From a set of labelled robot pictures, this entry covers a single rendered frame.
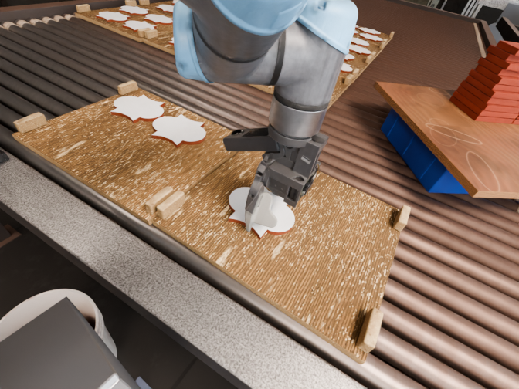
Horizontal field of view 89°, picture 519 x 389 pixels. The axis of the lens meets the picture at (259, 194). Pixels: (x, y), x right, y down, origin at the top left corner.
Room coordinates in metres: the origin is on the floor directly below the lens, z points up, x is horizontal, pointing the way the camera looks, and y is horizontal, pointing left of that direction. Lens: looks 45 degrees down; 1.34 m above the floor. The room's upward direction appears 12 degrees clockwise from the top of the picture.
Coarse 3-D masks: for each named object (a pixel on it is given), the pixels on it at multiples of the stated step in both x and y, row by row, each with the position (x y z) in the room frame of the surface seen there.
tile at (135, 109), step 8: (128, 96) 0.67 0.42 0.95; (144, 96) 0.69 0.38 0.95; (120, 104) 0.62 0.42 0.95; (128, 104) 0.63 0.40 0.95; (136, 104) 0.64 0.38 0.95; (144, 104) 0.65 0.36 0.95; (152, 104) 0.65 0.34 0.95; (160, 104) 0.66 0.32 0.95; (112, 112) 0.58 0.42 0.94; (120, 112) 0.59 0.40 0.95; (128, 112) 0.59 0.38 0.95; (136, 112) 0.60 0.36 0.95; (144, 112) 0.61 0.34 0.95; (152, 112) 0.62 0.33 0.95; (160, 112) 0.62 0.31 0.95; (136, 120) 0.57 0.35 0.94; (144, 120) 0.58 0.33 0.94; (152, 120) 0.59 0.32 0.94
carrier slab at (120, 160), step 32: (64, 128) 0.49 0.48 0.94; (96, 128) 0.51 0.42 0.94; (128, 128) 0.54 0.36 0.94; (224, 128) 0.63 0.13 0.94; (64, 160) 0.39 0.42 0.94; (96, 160) 0.40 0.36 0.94; (128, 160) 0.42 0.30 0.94; (160, 160) 0.45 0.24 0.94; (192, 160) 0.47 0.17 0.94; (224, 160) 0.50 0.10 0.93; (128, 192) 0.33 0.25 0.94
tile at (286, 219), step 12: (240, 192) 0.39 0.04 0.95; (240, 204) 0.35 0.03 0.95; (276, 204) 0.37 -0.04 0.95; (240, 216) 0.32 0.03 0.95; (276, 216) 0.34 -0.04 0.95; (288, 216) 0.35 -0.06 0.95; (252, 228) 0.30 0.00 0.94; (264, 228) 0.31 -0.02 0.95; (276, 228) 0.31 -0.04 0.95; (288, 228) 0.32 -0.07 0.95
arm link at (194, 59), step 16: (176, 16) 0.28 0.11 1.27; (192, 16) 0.25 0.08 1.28; (176, 32) 0.27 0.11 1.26; (192, 32) 0.27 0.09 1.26; (176, 48) 0.27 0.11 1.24; (192, 48) 0.27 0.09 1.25; (208, 48) 0.24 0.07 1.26; (272, 48) 0.29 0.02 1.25; (176, 64) 0.28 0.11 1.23; (192, 64) 0.27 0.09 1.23; (208, 64) 0.27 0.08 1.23; (224, 64) 0.25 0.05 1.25; (240, 64) 0.24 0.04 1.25; (256, 64) 0.27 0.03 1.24; (272, 64) 0.29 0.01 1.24; (208, 80) 0.29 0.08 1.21; (224, 80) 0.29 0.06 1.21; (240, 80) 0.29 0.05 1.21; (256, 80) 0.30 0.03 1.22; (272, 80) 0.30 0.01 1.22
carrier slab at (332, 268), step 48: (192, 192) 0.37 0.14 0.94; (336, 192) 0.46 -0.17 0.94; (192, 240) 0.26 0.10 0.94; (240, 240) 0.28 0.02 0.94; (288, 240) 0.30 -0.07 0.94; (336, 240) 0.32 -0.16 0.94; (384, 240) 0.35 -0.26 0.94; (288, 288) 0.21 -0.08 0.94; (336, 288) 0.22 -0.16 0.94; (384, 288) 0.24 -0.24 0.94; (336, 336) 0.15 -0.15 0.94
